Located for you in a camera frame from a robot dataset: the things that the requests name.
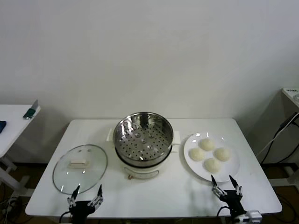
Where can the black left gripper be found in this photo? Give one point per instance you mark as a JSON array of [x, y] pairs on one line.
[[80, 210]]

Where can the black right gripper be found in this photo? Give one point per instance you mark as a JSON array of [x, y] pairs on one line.
[[232, 198]]

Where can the white steamed baozi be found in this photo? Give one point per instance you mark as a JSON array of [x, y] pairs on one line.
[[212, 165], [222, 154], [206, 144], [197, 154]]

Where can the stainless steel steamer basket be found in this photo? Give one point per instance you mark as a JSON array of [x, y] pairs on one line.
[[142, 140]]

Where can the white round plate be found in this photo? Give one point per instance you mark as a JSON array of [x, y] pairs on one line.
[[194, 170]]

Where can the white electric cooker base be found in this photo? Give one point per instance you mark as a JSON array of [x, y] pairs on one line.
[[142, 171]]

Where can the dark blue object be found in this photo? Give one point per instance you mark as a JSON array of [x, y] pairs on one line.
[[2, 127]]

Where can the clear round container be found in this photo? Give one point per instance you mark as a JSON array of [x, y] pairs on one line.
[[296, 96]]

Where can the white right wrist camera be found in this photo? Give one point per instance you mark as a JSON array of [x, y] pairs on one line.
[[253, 215]]

